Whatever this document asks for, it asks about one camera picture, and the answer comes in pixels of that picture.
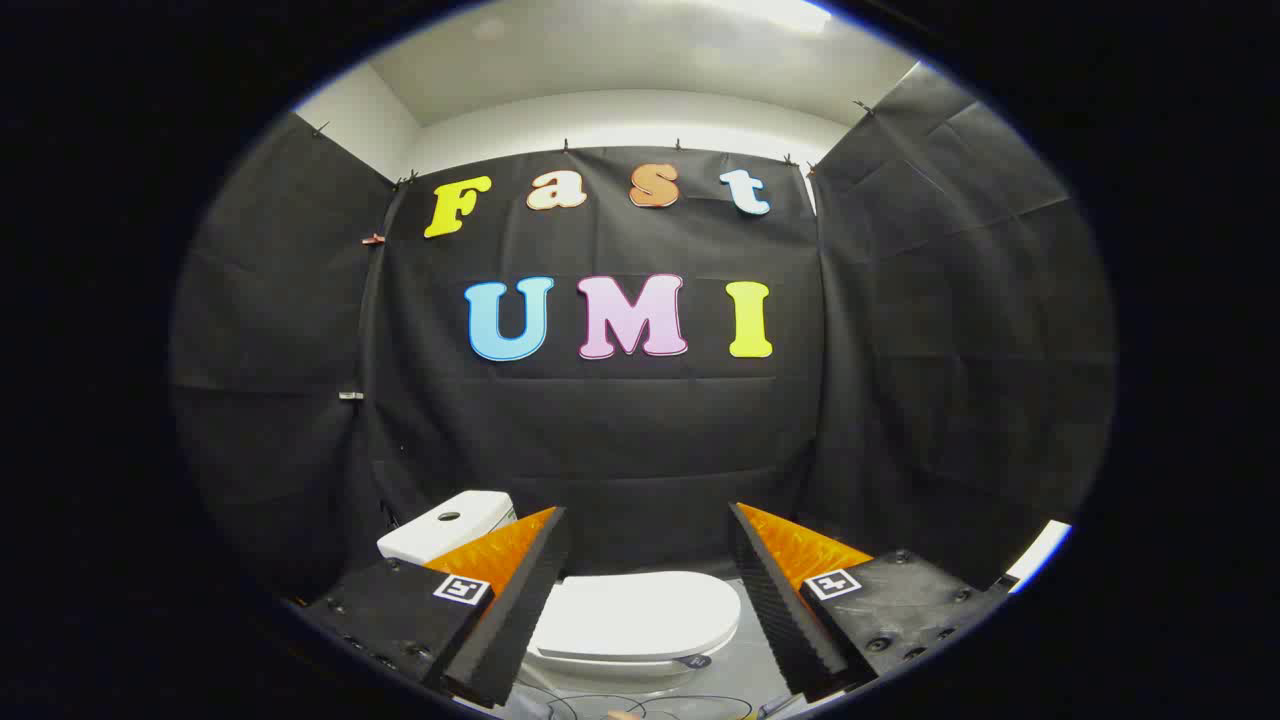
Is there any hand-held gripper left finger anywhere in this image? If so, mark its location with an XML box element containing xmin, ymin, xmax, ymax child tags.
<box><xmin>297</xmin><ymin>506</ymin><xmax>571</xmax><ymax>709</ymax></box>

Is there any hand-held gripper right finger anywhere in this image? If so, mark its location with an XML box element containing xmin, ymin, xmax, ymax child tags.
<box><xmin>727</xmin><ymin>502</ymin><xmax>1019</xmax><ymax>703</ymax></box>

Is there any white toilet lid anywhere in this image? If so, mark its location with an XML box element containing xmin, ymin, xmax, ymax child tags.
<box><xmin>527</xmin><ymin>571</ymin><xmax>743</xmax><ymax>663</ymax></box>

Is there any white ceramic toilet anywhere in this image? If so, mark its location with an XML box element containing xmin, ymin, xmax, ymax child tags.
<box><xmin>377</xmin><ymin>490</ymin><xmax>721</xmax><ymax>696</ymax></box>

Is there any black backdrop cloth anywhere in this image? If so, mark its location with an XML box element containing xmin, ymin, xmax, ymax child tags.
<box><xmin>168</xmin><ymin>62</ymin><xmax>1118</xmax><ymax>601</ymax></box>

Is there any black cable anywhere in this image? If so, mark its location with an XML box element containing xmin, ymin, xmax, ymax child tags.
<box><xmin>520</xmin><ymin>685</ymin><xmax>753</xmax><ymax>720</ymax></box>

